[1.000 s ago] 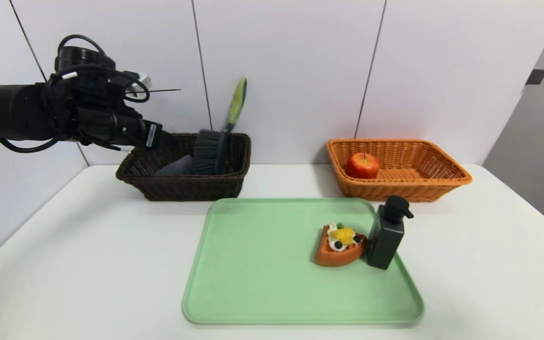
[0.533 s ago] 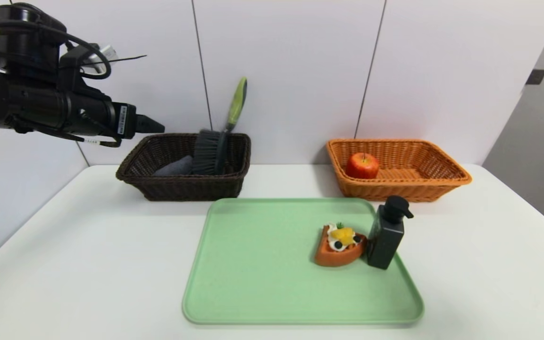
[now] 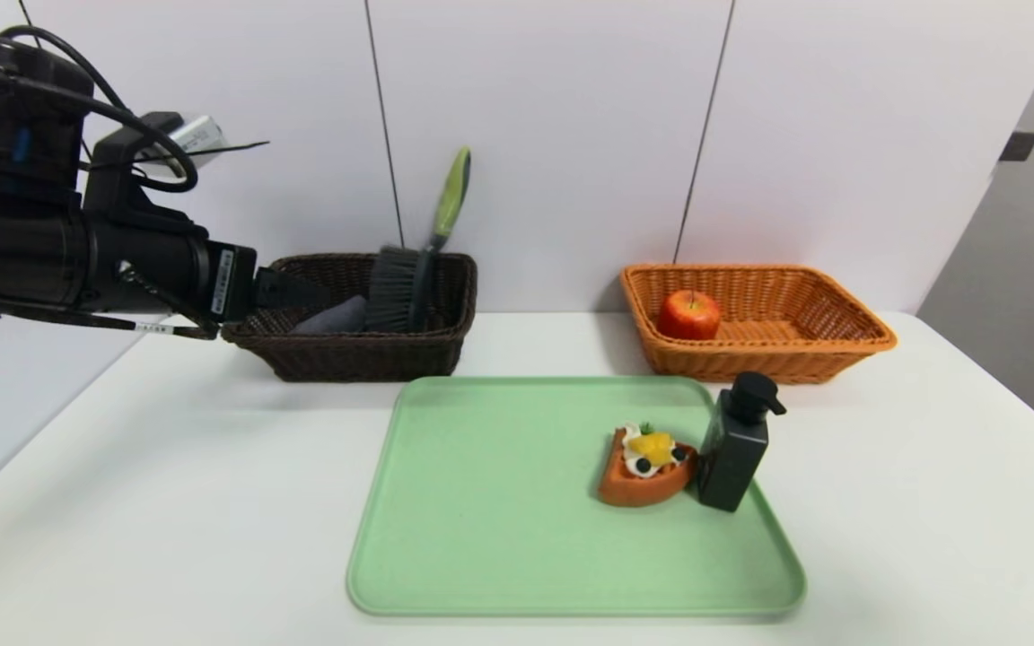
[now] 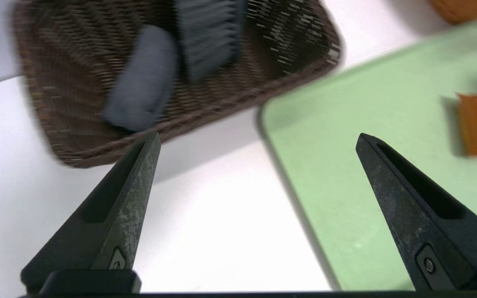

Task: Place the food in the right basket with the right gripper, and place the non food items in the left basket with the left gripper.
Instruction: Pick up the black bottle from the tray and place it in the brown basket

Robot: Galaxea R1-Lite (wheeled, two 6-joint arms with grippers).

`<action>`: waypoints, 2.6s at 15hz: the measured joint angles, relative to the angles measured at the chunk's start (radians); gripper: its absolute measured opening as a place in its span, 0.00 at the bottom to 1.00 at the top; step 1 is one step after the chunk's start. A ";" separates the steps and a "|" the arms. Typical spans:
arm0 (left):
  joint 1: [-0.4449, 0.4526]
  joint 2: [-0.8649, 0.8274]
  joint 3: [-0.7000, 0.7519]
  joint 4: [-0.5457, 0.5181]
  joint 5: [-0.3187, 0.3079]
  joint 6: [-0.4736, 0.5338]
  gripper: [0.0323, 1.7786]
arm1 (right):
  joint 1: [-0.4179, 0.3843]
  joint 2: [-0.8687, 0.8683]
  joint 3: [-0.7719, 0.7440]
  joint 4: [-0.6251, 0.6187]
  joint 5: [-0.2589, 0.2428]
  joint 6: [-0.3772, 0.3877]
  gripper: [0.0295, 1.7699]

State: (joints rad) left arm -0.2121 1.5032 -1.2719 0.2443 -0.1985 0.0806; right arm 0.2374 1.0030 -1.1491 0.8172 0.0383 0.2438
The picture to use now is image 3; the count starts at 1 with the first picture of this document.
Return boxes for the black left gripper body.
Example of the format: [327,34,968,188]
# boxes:
[87,210,258,324]

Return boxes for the dark grey towel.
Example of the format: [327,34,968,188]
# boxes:
[290,293,369,336]

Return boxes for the grey brush with green handle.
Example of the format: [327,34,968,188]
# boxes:
[364,145,472,336]

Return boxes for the red apple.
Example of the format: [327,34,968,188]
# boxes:
[656,288,723,343]

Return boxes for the dark brown wicker basket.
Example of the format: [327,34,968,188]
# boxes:
[221,251,480,383]

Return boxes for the orange wicker basket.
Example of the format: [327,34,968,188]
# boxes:
[619,261,898,386]

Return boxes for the thin black zip tie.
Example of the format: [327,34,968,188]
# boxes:
[89,138,272,173]

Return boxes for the light green plastic tray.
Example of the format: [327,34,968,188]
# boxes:
[346,374,808,619]

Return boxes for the fruit tart slice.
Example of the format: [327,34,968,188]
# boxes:
[596,423,700,510]

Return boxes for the black pump bottle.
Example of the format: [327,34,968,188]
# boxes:
[694,371,788,514]

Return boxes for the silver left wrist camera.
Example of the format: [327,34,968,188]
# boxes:
[135,113,228,169]

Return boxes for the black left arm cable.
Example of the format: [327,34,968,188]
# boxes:
[0,24,201,195]

